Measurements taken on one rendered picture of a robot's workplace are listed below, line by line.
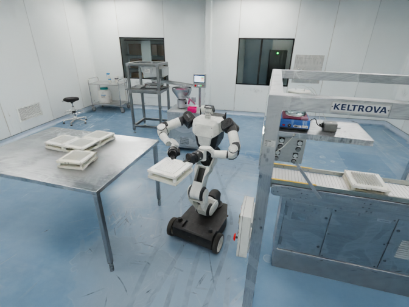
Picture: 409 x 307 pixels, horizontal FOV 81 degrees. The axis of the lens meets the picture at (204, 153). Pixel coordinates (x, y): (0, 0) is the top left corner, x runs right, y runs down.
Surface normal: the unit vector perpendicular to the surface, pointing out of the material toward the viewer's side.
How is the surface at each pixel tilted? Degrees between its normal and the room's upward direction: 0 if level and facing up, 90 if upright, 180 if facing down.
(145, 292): 0
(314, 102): 90
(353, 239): 90
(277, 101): 90
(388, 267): 90
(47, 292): 0
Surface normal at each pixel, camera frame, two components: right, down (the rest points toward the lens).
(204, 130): -0.44, 0.38
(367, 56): -0.18, 0.41
